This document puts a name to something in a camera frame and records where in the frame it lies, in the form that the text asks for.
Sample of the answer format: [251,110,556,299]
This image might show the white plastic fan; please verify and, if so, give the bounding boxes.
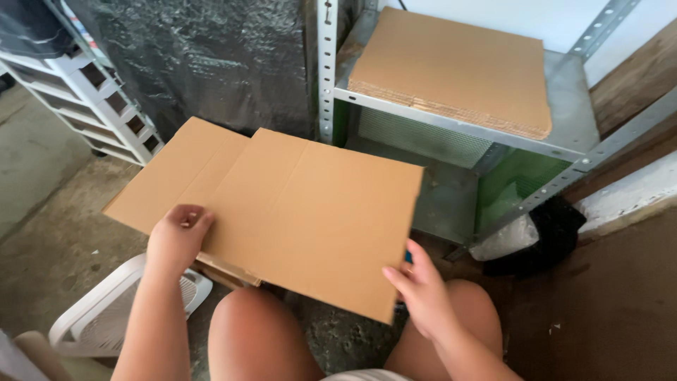
[49,253,214,358]

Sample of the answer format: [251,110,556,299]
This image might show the white striped shorts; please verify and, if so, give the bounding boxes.
[321,369,416,381]

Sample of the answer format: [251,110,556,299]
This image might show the person's left hand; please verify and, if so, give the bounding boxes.
[146,204,215,274]

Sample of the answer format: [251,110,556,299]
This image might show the stack of flat cardboard sheets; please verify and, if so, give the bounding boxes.
[347,6,553,141]

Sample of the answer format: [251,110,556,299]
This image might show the person's right hand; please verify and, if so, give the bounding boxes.
[382,238,460,341]

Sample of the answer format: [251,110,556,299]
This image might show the person's left leg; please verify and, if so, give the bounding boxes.
[208,287,326,381]

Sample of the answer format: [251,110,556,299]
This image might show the white plastic drawer cart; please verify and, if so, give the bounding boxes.
[0,49,165,167]

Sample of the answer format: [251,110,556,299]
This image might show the grey metal slotted shelf rack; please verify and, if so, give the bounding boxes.
[316,0,677,261]

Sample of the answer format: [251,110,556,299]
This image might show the black bubble wrap sheet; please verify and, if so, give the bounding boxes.
[63,0,318,143]

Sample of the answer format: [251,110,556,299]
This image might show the black plastic bag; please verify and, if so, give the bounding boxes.
[482,196,588,278]

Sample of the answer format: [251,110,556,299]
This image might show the brown cardboard box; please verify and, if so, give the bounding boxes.
[102,116,425,325]

